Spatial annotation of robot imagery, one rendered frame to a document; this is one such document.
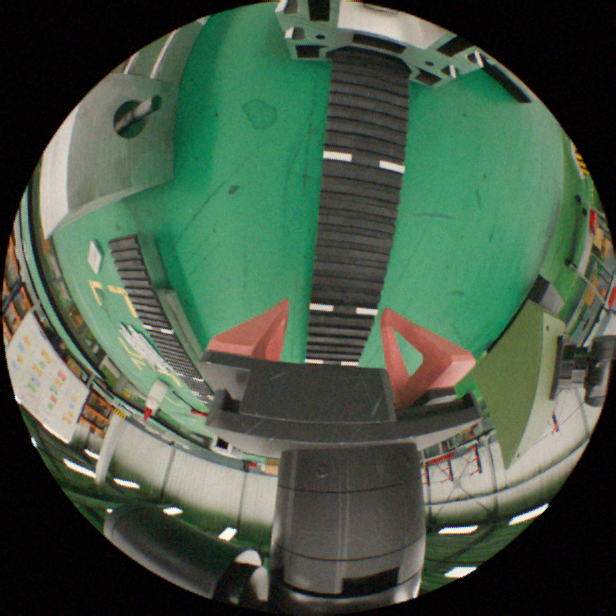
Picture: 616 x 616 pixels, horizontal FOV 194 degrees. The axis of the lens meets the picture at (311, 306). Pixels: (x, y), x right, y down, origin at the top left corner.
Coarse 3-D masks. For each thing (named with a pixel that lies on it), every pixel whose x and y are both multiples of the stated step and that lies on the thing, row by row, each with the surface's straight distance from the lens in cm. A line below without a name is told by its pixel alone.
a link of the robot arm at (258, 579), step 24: (240, 576) 10; (264, 576) 12; (360, 576) 8; (240, 600) 10; (264, 600) 14; (288, 600) 9; (312, 600) 8; (336, 600) 8; (360, 600) 8; (384, 600) 8
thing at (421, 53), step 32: (288, 0) 14; (320, 0) 16; (288, 32) 15; (320, 32) 14; (352, 32) 14; (384, 32) 14; (416, 32) 16; (448, 32) 13; (416, 64) 16; (448, 64) 15; (480, 64) 14
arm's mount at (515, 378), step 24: (528, 312) 35; (552, 312) 52; (504, 336) 36; (528, 336) 34; (552, 336) 40; (504, 360) 36; (528, 360) 34; (552, 360) 42; (480, 384) 39; (504, 384) 36; (528, 384) 34; (504, 408) 37; (528, 408) 35; (552, 408) 56; (504, 432) 37; (528, 432) 39; (504, 456) 38
